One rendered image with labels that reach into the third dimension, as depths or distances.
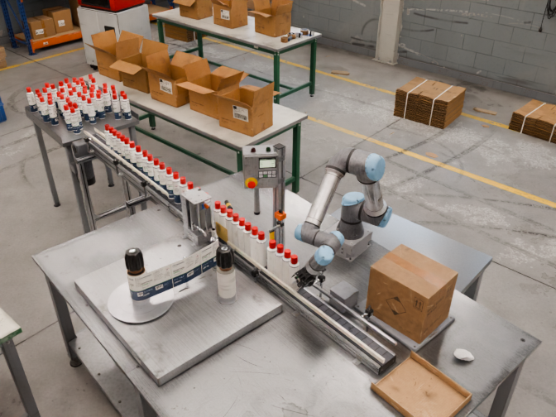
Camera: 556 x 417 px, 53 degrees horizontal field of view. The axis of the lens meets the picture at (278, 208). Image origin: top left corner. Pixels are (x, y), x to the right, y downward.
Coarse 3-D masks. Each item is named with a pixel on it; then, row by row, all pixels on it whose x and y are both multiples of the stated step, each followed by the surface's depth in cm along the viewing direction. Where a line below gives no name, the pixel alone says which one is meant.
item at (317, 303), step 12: (180, 204) 334; (252, 264) 287; (312, 300) 265; (312, 312) 258; (324, 312) 258; (348, 324) 252; (360, 336) 246; (360, 348) 240; (372, 348) 240; (384, 348) 240
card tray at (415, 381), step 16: (400, 368) 237; (416, 368) 237; (432, 368) 234; (384, 384) 230; (400, 384) 230; (416, 384) 230; (432, 384) 230; (448, 384) 230; (400, 400) 223; (416, 400) 223; (432, 400) 223; (448, 400) 223; (464, 400) 219; (416, 416) 217; (432, 416) 217; (448, 416) 213
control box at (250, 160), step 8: (248, 152) 262; (256, 152) 262; (264, 152) 262; (272, 152) 263; (248, 160) 262; (256, 160) 262; (248, 168) 264; (256, 168) 265; (264, 168) 265; (272, 168) 266; (248, 176) 267; (256, 176) 267; (256, 184) 269; (264, 184) 270; (272, 184) 270
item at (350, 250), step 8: (336, 224) 308; (328, 232) 301; (368, 232) 302; (344, 240) 295; (352, 240) 296; (360, 240) 296; (368, 240) 304; (344, 248) 296; (352, 248) 293; (360, 248) 300; (344, 256) 299; (352, 256) 298
